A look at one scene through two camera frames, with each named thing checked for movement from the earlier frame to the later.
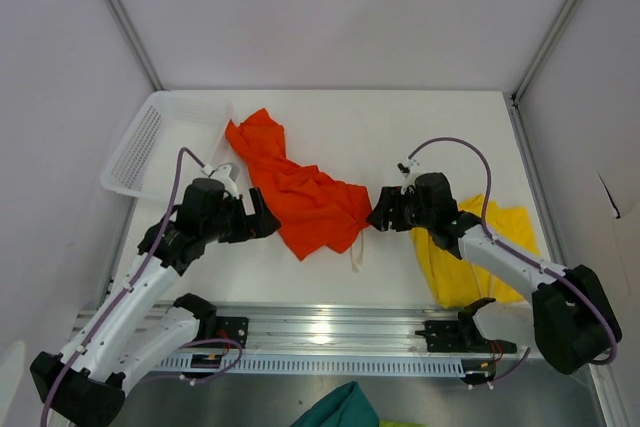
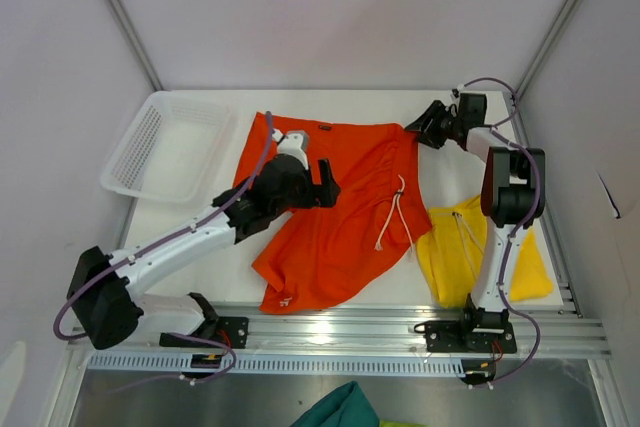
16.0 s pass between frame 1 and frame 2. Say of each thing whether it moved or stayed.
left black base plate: stayed
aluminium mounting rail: stayed
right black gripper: moved
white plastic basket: stayed
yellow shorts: stayed
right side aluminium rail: stayed
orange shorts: moved
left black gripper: moved
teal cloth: stayed
